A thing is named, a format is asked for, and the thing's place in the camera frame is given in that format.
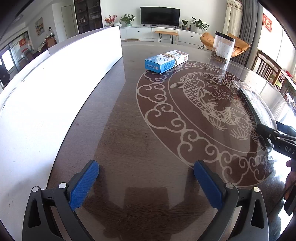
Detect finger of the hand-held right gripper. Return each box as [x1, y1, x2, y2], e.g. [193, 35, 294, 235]
[276, 120, 296, 138]
[257, 123, 296, 149]

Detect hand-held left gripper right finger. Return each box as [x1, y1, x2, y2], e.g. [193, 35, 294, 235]
[194, 160, 270, 241]

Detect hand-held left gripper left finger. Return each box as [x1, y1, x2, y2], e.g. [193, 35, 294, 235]
[22, 159, 100, 241]

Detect phone case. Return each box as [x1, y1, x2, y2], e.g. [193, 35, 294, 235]
[232, 80, 278, 151]

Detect person's right hand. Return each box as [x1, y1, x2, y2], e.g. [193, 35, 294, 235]
[284, 159, 296, 200]

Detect dark wooden chair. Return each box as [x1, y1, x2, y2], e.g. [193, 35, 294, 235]
[251, 49, 296, 93]

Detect clear plastic jar black lid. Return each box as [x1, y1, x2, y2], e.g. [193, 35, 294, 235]
[210, 31, 236, 64]

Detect red paper window decoration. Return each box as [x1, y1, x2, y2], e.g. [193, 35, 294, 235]
[262, 13, 273, 32]

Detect orange lounge chair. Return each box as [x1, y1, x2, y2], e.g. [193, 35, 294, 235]
[198, 32, 250, 58]

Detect grey curtain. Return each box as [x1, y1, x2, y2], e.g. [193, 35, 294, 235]
[238, 0, 264, 50]

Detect white curtain with patterned top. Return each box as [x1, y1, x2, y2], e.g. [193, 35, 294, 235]
[223, 0, 243, 37]

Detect blue and white carton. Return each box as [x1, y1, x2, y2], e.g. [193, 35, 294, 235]
[145, 50, 189, 74]

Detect large green potted plant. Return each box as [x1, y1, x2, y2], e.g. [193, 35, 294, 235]
[190, 17, 210, 32]

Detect wooden bench with hairpin legs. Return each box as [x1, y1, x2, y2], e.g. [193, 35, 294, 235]
[154, 31, 179, 44]

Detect black television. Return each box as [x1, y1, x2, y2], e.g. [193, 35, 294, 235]
[140, 6, 181, 27]

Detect white television cabinet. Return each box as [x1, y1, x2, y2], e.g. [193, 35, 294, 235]
[120, 25, 205, 45]

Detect red flowers in vase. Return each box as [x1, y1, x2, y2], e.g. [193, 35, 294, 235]
[104, 15, 117, 26]

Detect dark glass display cabinet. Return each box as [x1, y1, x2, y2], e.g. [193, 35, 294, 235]
[74, 0, 102, 35]

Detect leafy plant in glass vase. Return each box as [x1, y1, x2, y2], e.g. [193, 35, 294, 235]
[120, 14, 136, 27]

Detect framed wall painting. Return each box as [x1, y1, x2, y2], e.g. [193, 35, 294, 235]
[35, 17, 44, 35]

